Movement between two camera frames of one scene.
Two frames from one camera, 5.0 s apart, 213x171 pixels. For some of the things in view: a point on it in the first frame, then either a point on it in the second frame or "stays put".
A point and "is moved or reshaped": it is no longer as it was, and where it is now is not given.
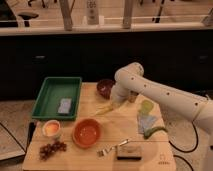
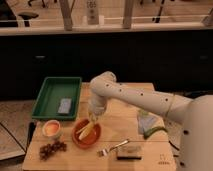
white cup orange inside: x=51 y=129 stays put
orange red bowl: x=86 y=132 stays put
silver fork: x=103 y=152 stays put
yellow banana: x=103 y=110 is moved or reshaped
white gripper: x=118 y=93 -> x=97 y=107
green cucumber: x=150 y=130 stays put
